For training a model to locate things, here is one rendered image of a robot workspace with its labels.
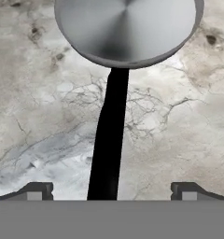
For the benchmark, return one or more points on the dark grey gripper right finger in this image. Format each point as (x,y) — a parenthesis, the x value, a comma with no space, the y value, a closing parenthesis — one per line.
(188,190)

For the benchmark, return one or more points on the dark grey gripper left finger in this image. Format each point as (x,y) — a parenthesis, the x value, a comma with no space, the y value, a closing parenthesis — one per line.
(36,190)

